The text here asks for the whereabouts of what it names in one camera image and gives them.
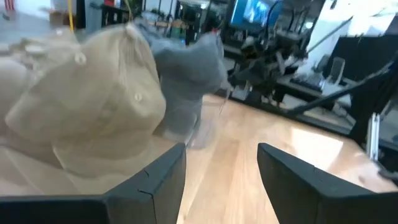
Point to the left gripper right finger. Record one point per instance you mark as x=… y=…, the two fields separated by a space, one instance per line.
x=292 y=189

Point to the blue denim cap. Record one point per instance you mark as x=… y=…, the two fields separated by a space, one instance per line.
x=180 y=115
x=158 y=40
x=192 y=68

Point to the monitor with blue screen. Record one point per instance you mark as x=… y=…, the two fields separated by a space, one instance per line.
x=255 y=14

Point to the beige cotton cap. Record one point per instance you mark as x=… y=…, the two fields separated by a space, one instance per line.
x=37 y=46
x=11 y=87
x=93 y=102

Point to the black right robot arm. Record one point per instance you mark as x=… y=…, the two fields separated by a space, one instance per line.
x=280 y=46

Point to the backlit computer keyboard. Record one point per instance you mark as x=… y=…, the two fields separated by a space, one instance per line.
x=308 y=82

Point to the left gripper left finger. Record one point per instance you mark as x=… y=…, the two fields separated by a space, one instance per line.
x=155 y=193

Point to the black metal rig frame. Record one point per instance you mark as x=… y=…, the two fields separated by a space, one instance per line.
x=360 y=118

